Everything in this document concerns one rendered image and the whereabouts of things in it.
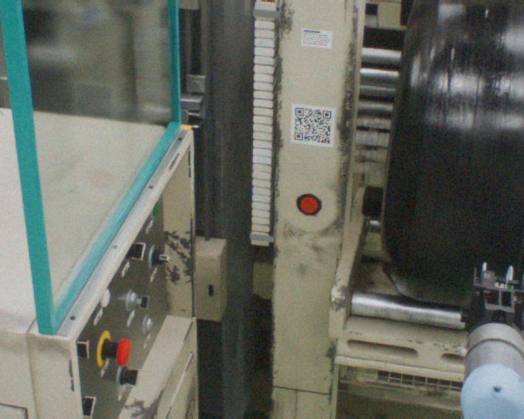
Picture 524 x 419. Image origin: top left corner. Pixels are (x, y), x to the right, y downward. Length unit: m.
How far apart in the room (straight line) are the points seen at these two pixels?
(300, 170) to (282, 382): 0.50
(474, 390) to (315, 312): 0.80
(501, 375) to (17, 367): 0.57
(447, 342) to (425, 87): 0.51
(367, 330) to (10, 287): 0.78
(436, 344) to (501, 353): 0.60
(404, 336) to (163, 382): 0.45
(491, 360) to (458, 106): 0.46
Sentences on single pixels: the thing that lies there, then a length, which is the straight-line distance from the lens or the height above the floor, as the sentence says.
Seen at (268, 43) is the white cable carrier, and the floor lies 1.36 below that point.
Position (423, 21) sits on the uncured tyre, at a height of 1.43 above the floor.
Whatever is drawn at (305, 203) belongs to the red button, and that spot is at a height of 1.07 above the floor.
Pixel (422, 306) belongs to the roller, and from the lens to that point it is 1.89.
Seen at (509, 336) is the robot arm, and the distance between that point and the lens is 1.35.
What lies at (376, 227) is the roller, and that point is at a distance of 2.12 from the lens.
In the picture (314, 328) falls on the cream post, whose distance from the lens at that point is 2.03.
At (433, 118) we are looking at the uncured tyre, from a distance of 1.59.
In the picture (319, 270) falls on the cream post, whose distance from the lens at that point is 1.95.
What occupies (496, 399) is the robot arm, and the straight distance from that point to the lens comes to 1.25.
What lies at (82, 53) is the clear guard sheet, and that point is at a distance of 1.24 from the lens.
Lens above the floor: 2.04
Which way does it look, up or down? 32 degrees down
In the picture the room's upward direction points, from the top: 1 degrees clockwise
